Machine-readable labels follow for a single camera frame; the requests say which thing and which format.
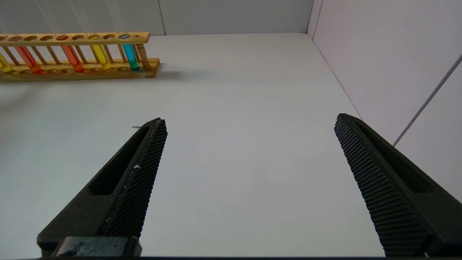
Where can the wooden test tube rack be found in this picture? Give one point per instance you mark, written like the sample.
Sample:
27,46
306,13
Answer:
108,74

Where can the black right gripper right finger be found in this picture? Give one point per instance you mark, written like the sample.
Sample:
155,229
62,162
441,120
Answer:
397,195

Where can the glass test tube orange pigment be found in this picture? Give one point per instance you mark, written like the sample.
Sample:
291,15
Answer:
30,61
74,59

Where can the glass test tube teal pigment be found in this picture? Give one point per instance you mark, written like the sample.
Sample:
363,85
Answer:
130,57

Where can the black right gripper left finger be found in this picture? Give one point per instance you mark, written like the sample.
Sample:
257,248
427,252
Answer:
119,202

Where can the glass test tube yellow pigment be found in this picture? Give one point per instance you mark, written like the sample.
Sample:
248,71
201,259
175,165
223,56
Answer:
4,65
101,56

